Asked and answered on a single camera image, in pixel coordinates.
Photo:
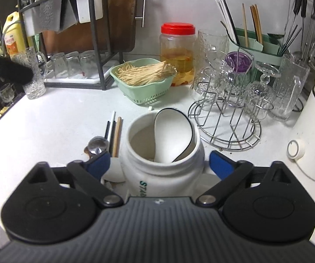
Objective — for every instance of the metal spoon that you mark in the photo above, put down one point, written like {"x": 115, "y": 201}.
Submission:
{"x": 97, "y": 143}

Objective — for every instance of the green plastic basket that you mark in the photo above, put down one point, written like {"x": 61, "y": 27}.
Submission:
{"x": 141, "y": 93}

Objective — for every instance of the yellow detergent bottle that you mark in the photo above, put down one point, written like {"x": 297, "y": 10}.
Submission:
{"x": 13, "y": 38}

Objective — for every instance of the purple lid glass jar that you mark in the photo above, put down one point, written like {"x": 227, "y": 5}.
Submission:
{"x": 238, "y": 63}

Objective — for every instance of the green utensil holder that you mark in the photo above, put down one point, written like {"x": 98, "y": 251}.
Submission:
{"x": 267, "y": 57}

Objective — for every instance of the white electric kettle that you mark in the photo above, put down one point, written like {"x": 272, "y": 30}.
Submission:
{"x": 313, "y": 142}

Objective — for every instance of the small metal ladle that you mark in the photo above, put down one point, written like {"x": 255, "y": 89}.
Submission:
{"x": 276, "y": 36}

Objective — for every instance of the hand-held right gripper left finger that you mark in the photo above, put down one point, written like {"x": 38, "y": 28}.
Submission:
{"x": 100, "y": 162}

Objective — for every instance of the small inverted glass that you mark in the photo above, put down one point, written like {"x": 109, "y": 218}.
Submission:
{"x": 57, "y": 65}
{"x": 72, "y": 63}
{"x": 88, "y": 63}

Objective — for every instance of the black dish rack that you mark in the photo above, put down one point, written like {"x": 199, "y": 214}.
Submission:
{"x": 100, "y": 60}

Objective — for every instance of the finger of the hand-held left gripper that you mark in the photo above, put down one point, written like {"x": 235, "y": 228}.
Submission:
{"x": 6, "y": 68}

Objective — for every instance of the large textured glass mug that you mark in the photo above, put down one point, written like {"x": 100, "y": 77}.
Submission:
{"x": 290, "y": 87}

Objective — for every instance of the small stemmed glass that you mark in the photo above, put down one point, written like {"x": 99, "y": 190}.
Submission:
{"x": 6, "y": 90}

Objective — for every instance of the white ceramic mug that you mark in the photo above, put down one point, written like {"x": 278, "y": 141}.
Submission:
{"x": 160, "y": 178}

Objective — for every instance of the white drain tray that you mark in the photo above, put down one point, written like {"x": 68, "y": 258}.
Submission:
{"x": 72, "y": 82}

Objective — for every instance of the plastic jar red lid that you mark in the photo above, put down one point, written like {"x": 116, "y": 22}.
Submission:
{"x": 178, "y": 46}

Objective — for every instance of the enoki mushroom bundle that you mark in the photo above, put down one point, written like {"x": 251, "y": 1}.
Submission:
{"x": 146, "y": 74}

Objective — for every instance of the wooden cutting board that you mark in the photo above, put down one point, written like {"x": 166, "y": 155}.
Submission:
{"x": 119, "y": 19}

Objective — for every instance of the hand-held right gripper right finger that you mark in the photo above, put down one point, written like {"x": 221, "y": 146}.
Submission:
{"x": 220, "y": 165}

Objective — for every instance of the dark metal chopsticks bundle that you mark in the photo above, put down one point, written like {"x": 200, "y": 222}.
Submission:
{"x": 291, "y": 41}

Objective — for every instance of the white ceramic spoon black rim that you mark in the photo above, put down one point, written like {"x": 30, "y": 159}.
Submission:
{"x": 171, "y": 131}

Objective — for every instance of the clear inverted glass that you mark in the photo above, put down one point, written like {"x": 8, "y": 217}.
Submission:
{"x": 201, "y": 85}

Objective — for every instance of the grey textured board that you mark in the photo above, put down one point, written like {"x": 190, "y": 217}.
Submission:
{"x": 49, "y": 11}

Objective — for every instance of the white plastic holder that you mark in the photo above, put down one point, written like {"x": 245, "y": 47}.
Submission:
{"x": 90, "y": 8}
{"x": 31, "y": 23}

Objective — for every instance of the textured glass tumbler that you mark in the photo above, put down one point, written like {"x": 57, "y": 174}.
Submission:
{"x": 34, "y": 87}

